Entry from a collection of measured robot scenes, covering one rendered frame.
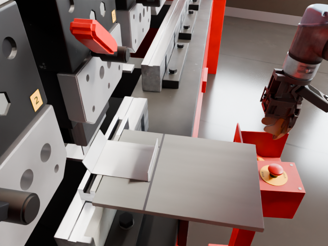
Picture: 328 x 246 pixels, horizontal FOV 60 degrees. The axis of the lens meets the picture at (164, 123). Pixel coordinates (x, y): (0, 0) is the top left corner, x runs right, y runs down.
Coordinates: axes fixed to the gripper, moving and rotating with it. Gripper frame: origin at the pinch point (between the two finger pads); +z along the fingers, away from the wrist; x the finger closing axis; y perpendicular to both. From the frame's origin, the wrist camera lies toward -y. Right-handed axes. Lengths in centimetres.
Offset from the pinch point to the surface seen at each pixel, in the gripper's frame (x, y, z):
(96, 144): 26, 44, -14
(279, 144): -4.5, -4.0, 7.0
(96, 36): 40, 39, -41
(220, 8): -184, -3, 22
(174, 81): -16.8, 30.6, -3.9
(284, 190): 14.7, -0.3, 5.8
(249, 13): -342, -66, 71
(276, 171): 10.8, 1.7, 3.0
